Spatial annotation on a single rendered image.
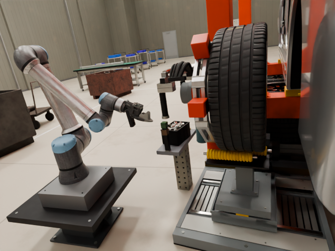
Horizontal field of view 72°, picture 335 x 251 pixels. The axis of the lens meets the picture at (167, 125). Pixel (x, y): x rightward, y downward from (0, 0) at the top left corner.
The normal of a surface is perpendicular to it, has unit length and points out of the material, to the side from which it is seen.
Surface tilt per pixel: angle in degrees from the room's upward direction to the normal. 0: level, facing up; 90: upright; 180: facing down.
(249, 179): 90
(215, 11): 90
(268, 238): 0
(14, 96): 90
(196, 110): 90
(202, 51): 125
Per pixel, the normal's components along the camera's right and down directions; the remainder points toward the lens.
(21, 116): 0.89, 0.04
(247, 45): -0.36, -0.43
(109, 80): -0.49, 0.35
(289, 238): -0.13, -0.93
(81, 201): -0.26, 0.36
